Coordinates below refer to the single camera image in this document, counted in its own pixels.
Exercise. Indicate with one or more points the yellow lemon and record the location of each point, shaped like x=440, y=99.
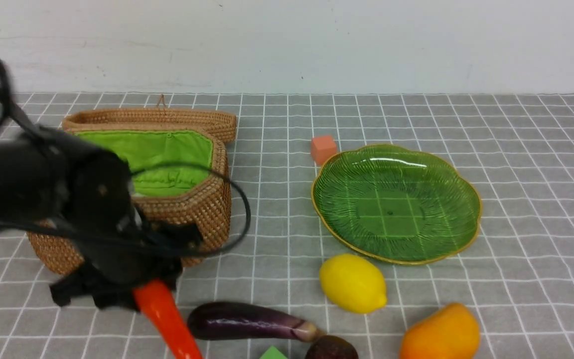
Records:
x=353, y=284

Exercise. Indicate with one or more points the green glass plate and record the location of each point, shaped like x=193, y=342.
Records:
x=397, y=205

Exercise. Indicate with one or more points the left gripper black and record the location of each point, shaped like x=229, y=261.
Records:
x=117, y=241

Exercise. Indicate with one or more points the woven basket lid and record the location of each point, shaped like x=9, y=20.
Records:
x=218, y=124

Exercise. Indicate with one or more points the orange foam cube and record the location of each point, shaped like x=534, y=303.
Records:
x=322, y=148

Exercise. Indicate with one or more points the orange mango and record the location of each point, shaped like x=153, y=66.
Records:
x=452, y=332

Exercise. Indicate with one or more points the woven rattan basket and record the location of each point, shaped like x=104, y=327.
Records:
x=164, y=192

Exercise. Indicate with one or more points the green foam block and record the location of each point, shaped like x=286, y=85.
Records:
x=272, y=353

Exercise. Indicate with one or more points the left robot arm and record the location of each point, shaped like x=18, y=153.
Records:
x=63, y=186

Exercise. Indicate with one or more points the orange carrot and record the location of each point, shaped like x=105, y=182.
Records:
x=167, y=319

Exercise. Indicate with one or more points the purple eggplant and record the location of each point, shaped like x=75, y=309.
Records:
x=223, y=320

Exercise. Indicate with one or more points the dark brown mangosteen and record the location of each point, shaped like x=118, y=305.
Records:
x=331, y=347

